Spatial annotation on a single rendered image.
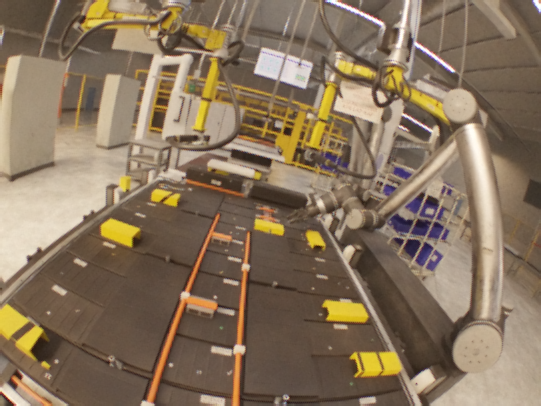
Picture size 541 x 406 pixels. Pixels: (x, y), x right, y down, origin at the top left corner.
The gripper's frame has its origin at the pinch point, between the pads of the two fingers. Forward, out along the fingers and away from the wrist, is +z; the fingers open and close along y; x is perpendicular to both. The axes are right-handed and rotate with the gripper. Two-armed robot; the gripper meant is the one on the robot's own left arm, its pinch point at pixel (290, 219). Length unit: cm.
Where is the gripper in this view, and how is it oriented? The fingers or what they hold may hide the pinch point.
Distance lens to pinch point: 125.6
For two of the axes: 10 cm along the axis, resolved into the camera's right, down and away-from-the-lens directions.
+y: -0.4, -3.4, 9.4
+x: -4.1, -8.5, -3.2
